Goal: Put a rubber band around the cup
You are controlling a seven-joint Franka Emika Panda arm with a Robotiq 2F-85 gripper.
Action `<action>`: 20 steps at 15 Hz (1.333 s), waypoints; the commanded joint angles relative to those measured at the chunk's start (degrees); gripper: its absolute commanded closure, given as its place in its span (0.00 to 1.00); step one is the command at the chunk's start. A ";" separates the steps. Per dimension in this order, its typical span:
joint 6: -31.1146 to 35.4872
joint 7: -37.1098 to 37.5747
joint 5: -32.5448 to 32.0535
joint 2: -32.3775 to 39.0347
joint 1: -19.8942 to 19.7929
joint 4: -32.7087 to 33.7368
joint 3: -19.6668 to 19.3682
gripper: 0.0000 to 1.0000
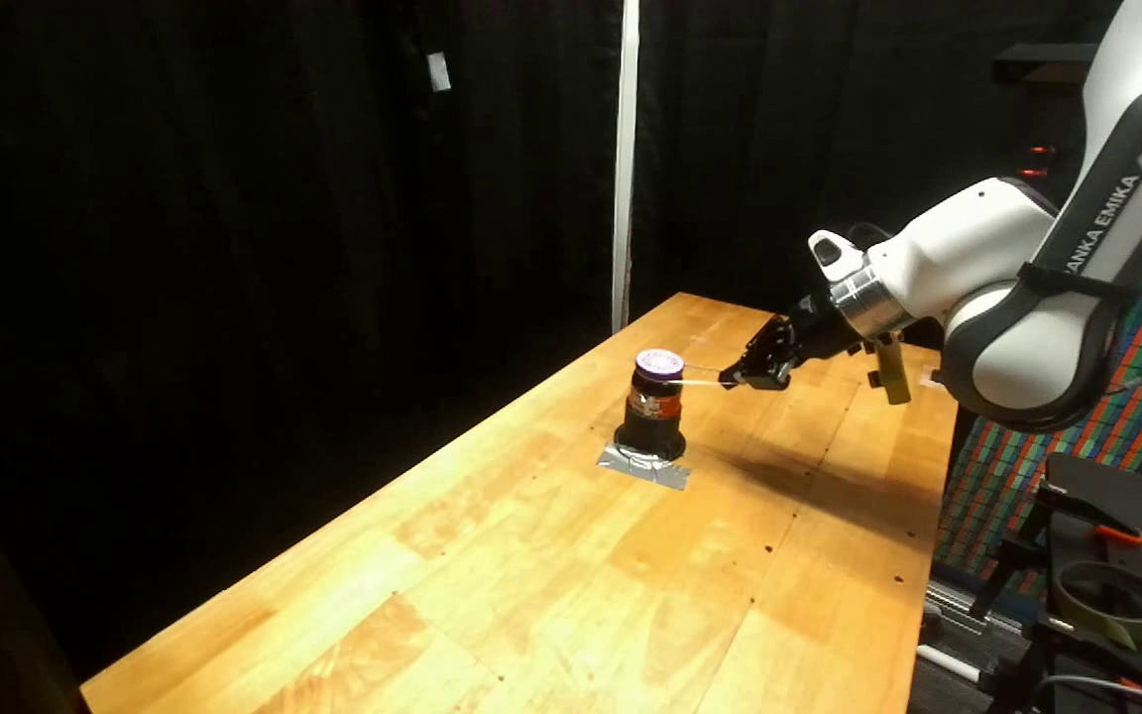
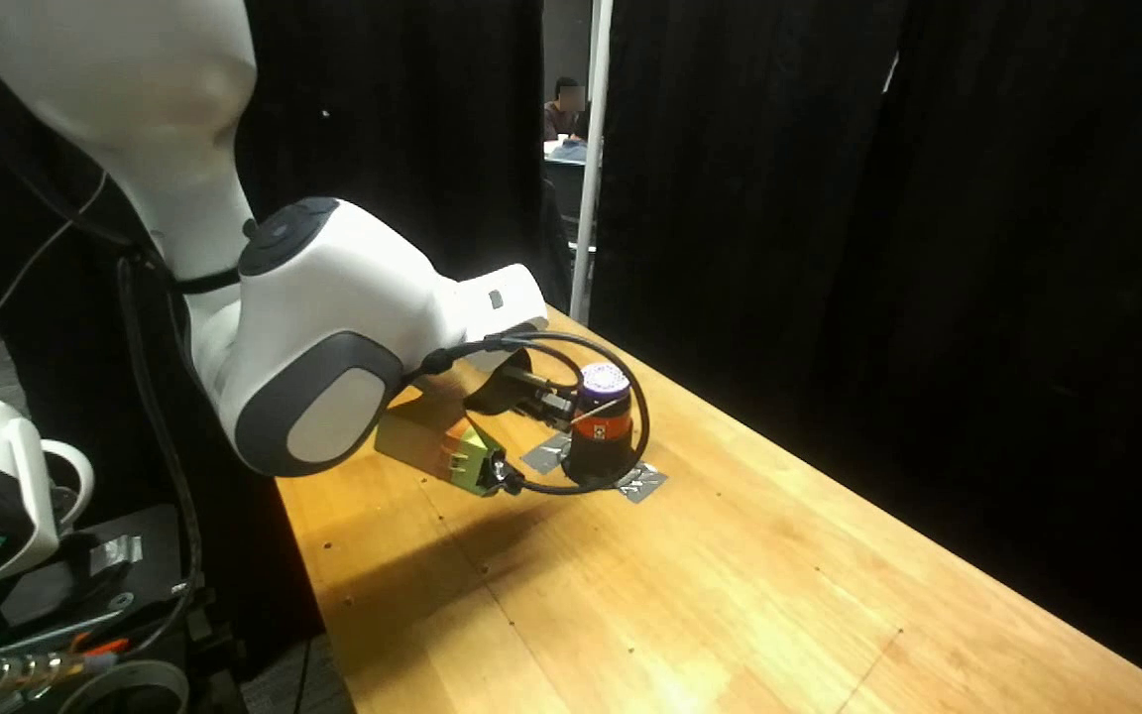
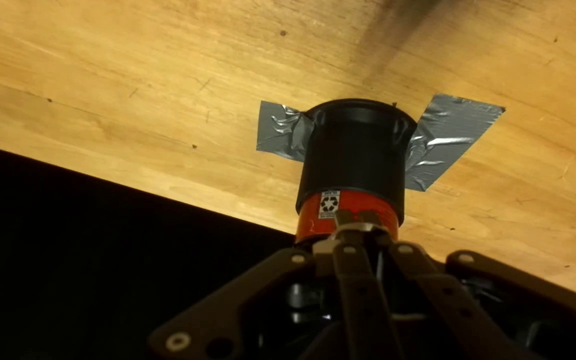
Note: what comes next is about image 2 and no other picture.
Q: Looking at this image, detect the wide black curtain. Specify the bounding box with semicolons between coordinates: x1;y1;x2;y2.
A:
596;0;1142;670

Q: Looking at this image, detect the small grey block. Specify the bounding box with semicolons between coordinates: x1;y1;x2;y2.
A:
614;462;669;506

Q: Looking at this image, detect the green yellow wrist mount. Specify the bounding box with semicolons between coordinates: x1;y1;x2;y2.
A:
443;421;523;498

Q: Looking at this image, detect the black cable bundle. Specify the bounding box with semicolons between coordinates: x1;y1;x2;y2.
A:
111;251;209;638

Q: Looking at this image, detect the narrow black curtain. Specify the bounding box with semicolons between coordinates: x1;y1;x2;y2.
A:
246;0;548;290

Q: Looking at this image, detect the grey tape piece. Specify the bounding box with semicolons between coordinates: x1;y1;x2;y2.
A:
86;530;147;575

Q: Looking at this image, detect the silver tape patch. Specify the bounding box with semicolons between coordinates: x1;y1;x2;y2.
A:
518;433;574;474

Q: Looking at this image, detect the seated person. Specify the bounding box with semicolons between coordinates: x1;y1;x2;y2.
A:
543;74;589;144

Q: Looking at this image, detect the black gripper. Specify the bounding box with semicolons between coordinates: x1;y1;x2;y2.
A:
465;365;587;427

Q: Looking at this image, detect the black looped cable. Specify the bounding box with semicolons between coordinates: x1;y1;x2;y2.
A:
416;329;657;498

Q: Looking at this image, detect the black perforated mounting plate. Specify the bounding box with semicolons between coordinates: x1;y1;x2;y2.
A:
0;498;218;714

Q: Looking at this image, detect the white vertical pole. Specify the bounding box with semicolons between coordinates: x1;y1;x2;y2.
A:
567;0;617;329

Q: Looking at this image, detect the dark red cup purple lid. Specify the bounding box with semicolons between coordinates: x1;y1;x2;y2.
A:
563;361;640;490

